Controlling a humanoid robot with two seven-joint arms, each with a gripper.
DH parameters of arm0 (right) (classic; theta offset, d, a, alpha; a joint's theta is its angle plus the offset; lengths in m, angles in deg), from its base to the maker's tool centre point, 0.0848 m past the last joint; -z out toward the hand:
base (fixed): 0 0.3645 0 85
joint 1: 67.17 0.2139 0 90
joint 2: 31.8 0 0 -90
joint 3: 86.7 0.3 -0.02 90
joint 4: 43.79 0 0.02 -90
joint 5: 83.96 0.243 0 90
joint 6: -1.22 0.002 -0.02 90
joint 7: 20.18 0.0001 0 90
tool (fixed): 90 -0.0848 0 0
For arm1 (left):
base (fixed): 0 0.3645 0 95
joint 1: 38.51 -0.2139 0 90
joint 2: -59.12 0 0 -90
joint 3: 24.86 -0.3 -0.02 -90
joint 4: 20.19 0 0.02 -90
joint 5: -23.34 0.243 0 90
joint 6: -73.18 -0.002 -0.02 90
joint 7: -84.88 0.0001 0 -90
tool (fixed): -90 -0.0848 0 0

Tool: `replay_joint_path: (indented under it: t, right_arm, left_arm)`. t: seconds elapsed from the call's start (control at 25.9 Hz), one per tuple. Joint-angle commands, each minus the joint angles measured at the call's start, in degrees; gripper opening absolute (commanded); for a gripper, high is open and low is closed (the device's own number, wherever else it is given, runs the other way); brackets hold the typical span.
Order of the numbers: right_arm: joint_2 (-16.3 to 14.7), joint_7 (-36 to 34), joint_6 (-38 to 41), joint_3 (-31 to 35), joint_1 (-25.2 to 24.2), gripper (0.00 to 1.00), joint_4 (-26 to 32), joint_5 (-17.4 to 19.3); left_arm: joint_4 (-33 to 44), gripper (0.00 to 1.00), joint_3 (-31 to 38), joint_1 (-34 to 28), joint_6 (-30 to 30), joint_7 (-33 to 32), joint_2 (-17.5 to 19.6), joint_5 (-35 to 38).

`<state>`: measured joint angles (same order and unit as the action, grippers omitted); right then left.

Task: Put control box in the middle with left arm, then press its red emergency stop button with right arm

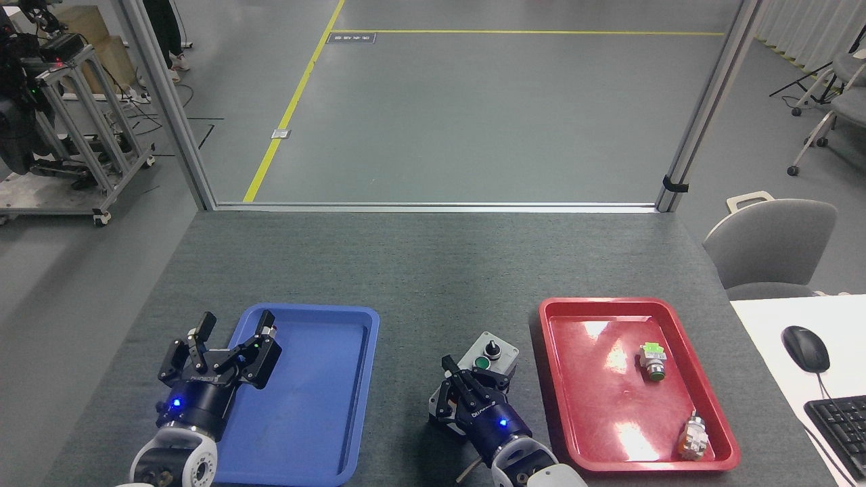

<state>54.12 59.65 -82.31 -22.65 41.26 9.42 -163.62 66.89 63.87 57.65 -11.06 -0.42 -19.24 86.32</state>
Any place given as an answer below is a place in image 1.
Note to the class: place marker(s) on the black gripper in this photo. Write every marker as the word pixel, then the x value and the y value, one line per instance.
pixel 495 426
pixel 197 402

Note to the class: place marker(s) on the grey three-button control box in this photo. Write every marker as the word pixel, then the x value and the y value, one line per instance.
pixel 497 352

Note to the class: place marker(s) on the cardboard box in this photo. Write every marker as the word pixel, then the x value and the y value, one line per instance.
pixel 108 54

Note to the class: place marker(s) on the blue plastic tray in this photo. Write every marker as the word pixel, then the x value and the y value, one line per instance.
pixel 318 399

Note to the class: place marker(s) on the red plastic tray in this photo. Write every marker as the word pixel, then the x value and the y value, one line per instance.
pixel 609 406

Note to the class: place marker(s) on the silver floor socket plate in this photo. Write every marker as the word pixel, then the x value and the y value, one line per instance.
pixel 281 133

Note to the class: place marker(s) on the white desk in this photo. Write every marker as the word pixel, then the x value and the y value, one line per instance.
pixel 764 338

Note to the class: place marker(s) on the black robot equipment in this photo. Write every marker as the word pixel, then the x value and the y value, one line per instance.
pixel 17 128

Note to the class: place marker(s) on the person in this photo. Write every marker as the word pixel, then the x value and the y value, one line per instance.
pixel 166 34

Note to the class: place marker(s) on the grey upholstered chair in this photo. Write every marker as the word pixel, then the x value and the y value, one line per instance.
pixel 771 243

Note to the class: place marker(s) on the black computer mouse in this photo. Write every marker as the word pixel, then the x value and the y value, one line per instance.
pixel 806 348

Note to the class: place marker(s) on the dark floor label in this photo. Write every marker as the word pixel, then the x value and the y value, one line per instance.
pixel 351 37

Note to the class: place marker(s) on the black keyboard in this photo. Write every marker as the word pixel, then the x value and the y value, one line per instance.
pixel 842 433

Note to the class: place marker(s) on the grey office chair on castors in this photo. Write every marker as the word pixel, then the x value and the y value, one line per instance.
pixel 849 67
pixel 842 111

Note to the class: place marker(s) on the black tripod stand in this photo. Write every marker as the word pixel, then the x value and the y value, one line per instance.
pixel 812 74

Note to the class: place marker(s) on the white curtain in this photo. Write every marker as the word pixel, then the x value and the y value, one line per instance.
pixel 805 27

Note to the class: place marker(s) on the green push button switch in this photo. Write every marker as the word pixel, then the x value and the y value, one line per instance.
pixel 653 360

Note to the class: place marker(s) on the silver aluminium table rail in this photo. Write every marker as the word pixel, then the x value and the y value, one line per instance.
pixel 433 207

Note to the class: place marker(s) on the silver switch with orange block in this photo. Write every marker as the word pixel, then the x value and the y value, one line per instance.
pixel 694 437

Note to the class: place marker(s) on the aluminium frame cart on wheels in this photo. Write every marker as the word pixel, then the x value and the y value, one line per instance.
pixel 88 128

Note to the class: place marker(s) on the silver aluminium post with clip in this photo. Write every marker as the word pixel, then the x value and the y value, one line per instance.
pixel 707 101

